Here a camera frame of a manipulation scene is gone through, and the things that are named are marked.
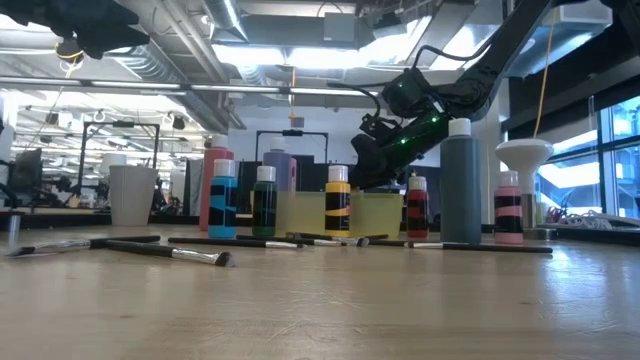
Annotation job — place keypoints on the small red paint bottle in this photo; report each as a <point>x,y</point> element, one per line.
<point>417,210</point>

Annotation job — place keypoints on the large grey paint bottle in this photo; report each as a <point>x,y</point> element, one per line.
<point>460,190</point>

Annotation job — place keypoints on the large light pink paint bottle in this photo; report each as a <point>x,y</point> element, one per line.
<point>293,175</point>

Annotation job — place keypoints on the large purple paint bottle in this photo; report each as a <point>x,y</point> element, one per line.
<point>282,170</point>

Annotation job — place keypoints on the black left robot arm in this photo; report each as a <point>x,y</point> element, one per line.
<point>75,20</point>

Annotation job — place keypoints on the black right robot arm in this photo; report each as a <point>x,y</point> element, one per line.
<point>500,55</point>

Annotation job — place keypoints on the small yellow paint bottle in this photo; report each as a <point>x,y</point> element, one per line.
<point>338,200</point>

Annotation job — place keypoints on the small pink paint bottle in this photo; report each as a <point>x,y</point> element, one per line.
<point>508,215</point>

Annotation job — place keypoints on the small green paint bottle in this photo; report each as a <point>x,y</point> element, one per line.
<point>264,205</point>

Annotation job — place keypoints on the large coral red paint bottle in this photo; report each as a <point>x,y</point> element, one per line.
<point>217,152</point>

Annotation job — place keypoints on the small blue paint bottle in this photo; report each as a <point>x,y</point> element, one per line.
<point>222,200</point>

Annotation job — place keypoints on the yellow translucent plastic bin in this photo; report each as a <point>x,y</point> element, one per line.
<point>375,215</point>

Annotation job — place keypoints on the long tube light bar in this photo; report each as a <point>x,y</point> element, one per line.
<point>235,88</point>

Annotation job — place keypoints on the grey plastic cup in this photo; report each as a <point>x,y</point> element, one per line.
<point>132,200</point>

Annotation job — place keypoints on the dark computer monitor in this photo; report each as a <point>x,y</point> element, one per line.
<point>27,170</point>

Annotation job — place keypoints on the black gantry frame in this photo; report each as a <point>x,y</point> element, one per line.
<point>120,124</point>
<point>292,133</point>

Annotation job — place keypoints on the rectangular metal ventilation duct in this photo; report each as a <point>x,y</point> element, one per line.
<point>575,30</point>

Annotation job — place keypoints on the round silver ventilation duct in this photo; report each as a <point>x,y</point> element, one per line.
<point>165,75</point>

